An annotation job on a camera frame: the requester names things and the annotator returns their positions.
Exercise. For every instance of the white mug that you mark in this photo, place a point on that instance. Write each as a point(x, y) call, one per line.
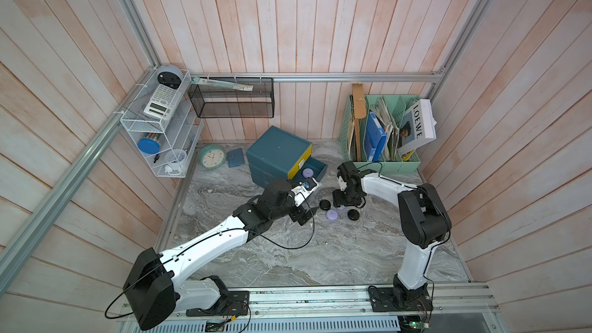
point(175, 160)

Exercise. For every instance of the white ruler strip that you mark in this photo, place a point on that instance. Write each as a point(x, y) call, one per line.
point(221, 84)

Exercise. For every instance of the teal drawer cabinet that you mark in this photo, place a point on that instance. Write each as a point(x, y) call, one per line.
point(273, 155)

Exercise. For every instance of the green file organizer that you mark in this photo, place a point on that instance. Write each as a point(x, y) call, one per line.
point(397, 105)

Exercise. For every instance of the white Loewe book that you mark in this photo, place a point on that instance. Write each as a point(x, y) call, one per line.
point(418, 127)

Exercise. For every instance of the grey round speaker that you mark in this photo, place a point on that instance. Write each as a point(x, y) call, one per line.
point(170, 76)

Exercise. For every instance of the purple earphone case top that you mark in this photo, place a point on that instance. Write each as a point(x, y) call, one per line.
point(307, 173)

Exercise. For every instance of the white wire shelf rack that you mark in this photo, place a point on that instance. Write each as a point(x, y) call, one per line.
point(182, 131)

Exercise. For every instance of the black earphone case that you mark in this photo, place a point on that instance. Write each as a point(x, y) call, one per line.
point(353, 215)
point(325, 205)

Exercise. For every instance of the white calculator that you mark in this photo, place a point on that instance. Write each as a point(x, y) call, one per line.
point(163, 103)

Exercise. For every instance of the teal drawer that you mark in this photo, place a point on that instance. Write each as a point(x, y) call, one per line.
point(311, 168)

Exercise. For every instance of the black earphone case left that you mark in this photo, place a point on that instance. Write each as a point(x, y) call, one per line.
point(325, 205)

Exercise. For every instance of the yellow top drawer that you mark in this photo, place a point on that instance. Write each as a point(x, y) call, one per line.
point(300, 162)

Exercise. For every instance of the blue round lid jar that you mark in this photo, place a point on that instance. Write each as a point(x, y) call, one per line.
point(149, 143)

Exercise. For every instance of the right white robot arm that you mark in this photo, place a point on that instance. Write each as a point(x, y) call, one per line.
point(424, 222)

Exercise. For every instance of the black earphone case lower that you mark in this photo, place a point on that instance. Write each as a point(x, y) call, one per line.
point(353, 215)

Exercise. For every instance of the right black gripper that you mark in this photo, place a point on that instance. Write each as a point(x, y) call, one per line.
point(337, 199)

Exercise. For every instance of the purple earphone case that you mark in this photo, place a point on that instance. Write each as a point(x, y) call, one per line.
point(332, 215)
point(307, 173)

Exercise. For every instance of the green round alarm clock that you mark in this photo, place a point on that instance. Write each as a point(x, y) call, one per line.
point(212, 156)

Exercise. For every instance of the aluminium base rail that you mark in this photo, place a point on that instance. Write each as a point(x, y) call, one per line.
point(452, 307)

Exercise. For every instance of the small blue notebook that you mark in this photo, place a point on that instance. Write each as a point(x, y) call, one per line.
point(235, 158)

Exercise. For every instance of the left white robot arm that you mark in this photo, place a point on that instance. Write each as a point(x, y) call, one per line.
point(155, 288)

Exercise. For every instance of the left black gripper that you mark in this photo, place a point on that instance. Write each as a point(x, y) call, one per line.
point(300, 210)

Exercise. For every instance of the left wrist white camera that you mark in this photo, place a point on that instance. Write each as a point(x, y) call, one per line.
point(304, 190)

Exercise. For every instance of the blue folder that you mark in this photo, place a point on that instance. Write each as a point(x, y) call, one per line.
point(375, 138)

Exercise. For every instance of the black mesh basket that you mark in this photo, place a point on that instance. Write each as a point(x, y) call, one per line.
point(218, 103)

